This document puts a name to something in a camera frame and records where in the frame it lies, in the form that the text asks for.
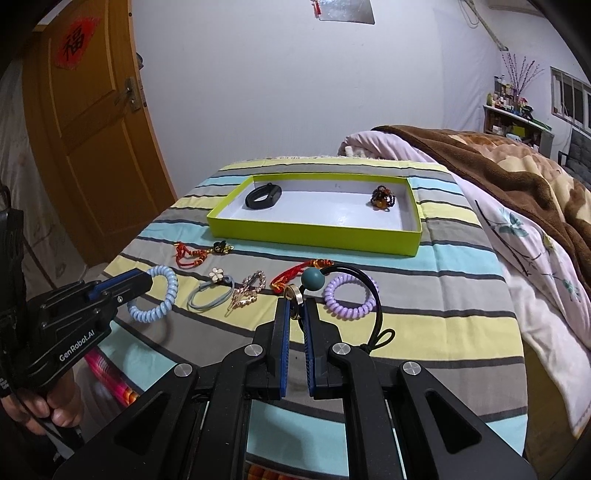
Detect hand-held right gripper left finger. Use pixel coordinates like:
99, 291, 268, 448
53, 298, 290, 480

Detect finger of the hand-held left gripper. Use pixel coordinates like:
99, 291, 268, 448
104, 273, 154, 308
88, 270, 145, 298

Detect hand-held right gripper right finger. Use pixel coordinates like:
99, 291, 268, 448
302, 298, 539, 480

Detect blue spiral hair tie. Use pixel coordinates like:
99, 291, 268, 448
127, 265, 178, 324

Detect gold rhinestone hair clip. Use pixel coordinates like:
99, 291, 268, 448
225, 271, 267, 318

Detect red cord bracelet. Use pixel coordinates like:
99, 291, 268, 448
270, 259, 334, 295

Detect purple spiral hair tie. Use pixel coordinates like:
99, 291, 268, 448
323, 273, 379, 315

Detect black hair tie ball beads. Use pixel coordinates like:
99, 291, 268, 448
284, 265, 397, 356

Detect grey hair tie white flower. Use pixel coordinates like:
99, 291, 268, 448
187, 268, 243, 312

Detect black hair tie gold beads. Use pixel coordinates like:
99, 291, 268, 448
174, 240, 235, 269

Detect green shallow box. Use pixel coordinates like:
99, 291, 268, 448
206, 174, 423, 257

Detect black wristband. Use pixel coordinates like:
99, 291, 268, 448
245, 183, 283, 209

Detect amber bead bracelet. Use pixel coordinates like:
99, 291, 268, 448
369, 185, 399, 212

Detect person's left hand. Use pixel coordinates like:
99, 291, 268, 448
0, 371, 86, 437

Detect striped bedsheet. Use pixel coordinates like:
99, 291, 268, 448
83, 157, 529, 480

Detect orange wooden door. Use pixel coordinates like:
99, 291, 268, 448
23, 16, 178, 264

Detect metal door lock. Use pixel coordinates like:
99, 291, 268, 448
124, 78, 147, 112

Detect red door decoration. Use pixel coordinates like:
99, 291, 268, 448
54, 28, 100, 70

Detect pink floral quilt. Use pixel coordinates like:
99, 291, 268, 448
338, 130, 591, 439

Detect brown fleece blanket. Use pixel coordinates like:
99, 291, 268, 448
372, 124, 591, 296

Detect group of bottles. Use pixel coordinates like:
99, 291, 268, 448
487, 74, 532, 116

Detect black chair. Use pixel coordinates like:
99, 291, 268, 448
556, 127, 591, 183

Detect pink flower branches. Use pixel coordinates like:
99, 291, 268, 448
501, 51, 543, 95

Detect window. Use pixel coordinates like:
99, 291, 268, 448
549, 66, 591, 123

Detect white wall shelf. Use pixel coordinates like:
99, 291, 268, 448
482, 104, 555, 155

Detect silver wall mirror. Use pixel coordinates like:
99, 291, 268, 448
318, 0, 376, 26

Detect white wall pipe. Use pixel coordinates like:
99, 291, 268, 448
462, 0, 509, 51

